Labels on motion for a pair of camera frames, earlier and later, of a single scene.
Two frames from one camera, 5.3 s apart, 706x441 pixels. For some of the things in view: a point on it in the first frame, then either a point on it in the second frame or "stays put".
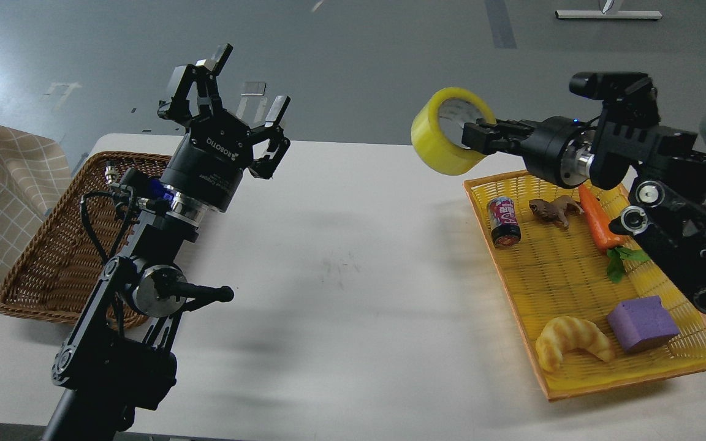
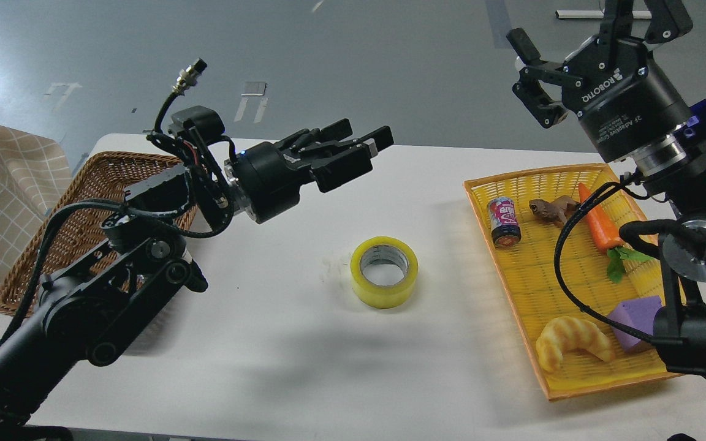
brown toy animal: (557, 208) stays put
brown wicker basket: (84, 228) stays put
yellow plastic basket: (597, 310) stays put
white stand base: (607, 15) stays put
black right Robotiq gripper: (556, 148) to (629, 108)
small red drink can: (504, 221) stays put
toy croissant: (562, 334) stays put
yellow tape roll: (433, 147) to (383, 271)
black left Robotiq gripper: (208, 162) to (269, 177)
